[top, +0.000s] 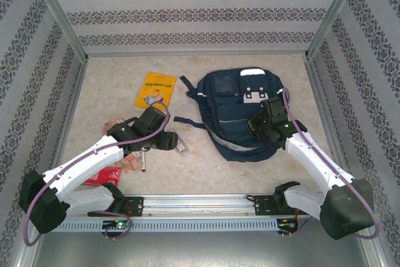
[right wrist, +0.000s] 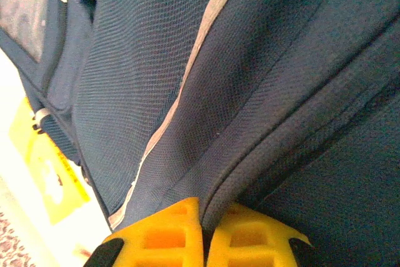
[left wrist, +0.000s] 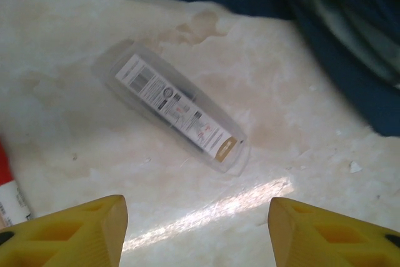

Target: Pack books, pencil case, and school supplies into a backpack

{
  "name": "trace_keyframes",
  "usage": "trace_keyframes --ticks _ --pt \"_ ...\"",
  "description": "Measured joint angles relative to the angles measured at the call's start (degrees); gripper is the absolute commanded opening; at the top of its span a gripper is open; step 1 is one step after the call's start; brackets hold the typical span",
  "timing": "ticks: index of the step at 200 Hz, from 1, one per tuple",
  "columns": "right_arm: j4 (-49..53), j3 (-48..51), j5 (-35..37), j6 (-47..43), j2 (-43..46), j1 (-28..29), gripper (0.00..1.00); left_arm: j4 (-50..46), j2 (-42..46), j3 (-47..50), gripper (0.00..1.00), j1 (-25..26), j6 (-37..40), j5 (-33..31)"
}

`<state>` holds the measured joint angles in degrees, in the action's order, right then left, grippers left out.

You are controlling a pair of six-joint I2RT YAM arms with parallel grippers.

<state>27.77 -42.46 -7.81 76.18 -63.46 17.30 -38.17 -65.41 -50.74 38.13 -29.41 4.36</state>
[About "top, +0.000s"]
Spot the grey slotted cable duct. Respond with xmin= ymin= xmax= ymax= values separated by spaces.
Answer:
xmin=42 ymin=219 xmax=279 ymax=233

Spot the left aluminium side rail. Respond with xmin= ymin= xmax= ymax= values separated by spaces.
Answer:
xmin=42 ymin=57 xmax=90 ymax=195

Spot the red card packet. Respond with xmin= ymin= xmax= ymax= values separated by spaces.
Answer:
xmin=82 ymin=166 xmax=122 ymax=186

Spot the grey metal panel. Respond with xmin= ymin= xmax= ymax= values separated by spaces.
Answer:
xmin=18 ymin=232 xmax=385 ymax=267

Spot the right controller board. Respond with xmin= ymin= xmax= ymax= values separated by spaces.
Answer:
xmin=277 ymin=218 xmax=299 ymax=233

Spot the pink pencil case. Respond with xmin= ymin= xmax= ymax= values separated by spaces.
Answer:
xmin=104 ymin=118 xmax=141 ymax=173

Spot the left aluminium frame post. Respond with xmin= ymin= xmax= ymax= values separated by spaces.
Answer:
xmin=26 ymin=0 xmax=89 ymax=61

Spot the yellow paperback book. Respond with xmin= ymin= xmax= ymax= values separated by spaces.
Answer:
xmin=134 ymin=71 xmax=178 ymax=113

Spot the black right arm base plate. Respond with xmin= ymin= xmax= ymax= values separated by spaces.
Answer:
xmin=254 ymin=194 xmax=311 ymax=217

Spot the aluminium side rail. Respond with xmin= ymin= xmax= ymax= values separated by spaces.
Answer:
xmin=42 ymin=57 xmax=90 ymax=195
xmin=304 ymin=56 xmax=358 ymax=193

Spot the clear plastic supply box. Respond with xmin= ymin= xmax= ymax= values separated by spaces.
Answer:
xmin=174 ymin=140 xmax=191 ymax=156

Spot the aluminium back rail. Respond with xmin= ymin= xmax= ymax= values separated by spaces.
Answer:
xmin=84 ymin=49 xmax=310 ymax=59

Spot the right aluminium frame post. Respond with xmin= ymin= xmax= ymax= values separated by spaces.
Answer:
xmin=307 ymin=0 xmax=366 ymax=59

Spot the right aluminium side rail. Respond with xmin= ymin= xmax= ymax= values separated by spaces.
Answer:
xmin=304 ymin=56 xmax=358 ymax=193

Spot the left controller board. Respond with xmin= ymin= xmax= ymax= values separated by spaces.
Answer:
xmin=102 ymin=219 xmax=131 ymax=231

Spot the controller board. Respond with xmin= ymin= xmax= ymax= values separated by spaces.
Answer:
xmin=277 ymin=218 xmax=299 ymax=233
xmin=102 ymin=219 xmax=131 ymax=231

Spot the aluminium mounting rail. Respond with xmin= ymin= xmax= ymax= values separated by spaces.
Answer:
xmin=29 ymin=194 xmax=367 ymax=218

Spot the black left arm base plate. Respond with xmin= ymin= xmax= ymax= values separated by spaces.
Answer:
xmin=87 ymin=196 xmax=144 ymax=218

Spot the navy blue backpack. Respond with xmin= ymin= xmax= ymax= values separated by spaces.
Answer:
xmin=173 ymin=66 xmax=290 ymax=163

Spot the aluminium frame post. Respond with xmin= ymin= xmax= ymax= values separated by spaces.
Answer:
xmin=26 ymin=0 xmax=89 ymax=61
xmin=307 ymin=0 xmax=366 ymax=59

